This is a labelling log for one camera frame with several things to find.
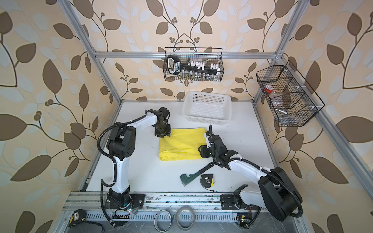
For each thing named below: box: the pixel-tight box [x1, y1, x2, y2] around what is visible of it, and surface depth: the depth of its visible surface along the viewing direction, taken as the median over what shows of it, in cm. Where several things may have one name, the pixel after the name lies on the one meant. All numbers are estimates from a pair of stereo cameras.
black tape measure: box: [200, 173, 215, 188], surface depth 81 cm
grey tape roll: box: [175, 205, 196, 232], surface depth 67 cm
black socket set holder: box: [166, 54, 221, 75], surface depth 84 cm
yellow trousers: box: [158, 127, 207, 162], surface depth 95 cm
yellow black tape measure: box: [68, 208, 87, 229], surface depth 69 cm
